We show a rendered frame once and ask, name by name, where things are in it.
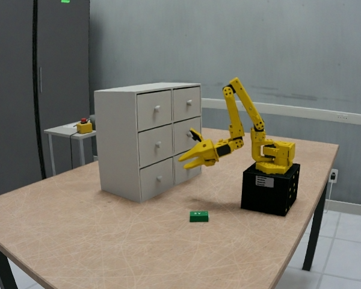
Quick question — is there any green 9v battery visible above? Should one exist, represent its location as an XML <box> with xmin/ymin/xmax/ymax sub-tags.
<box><xmin>190</xmin><ymin>211</ymin><xmax>209</xmax><ymax>222</ymax></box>

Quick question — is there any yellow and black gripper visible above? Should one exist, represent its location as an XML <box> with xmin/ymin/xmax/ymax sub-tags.
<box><xmin>178</xmin><ymin>128</ymin><xmax>219</xmax><ymax>169</ymax></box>

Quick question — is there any grey chest of drawers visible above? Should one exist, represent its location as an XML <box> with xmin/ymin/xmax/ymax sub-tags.
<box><xmin>94</xmin><ymin>82</ymin><xmax>202</xmax><ymax>203</ymax></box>

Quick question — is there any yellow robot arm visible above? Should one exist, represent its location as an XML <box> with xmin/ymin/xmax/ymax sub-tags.
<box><xmin>213</xmin><ymin>78</ymin><xmax>293</xmax><ymax>175</ymax></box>

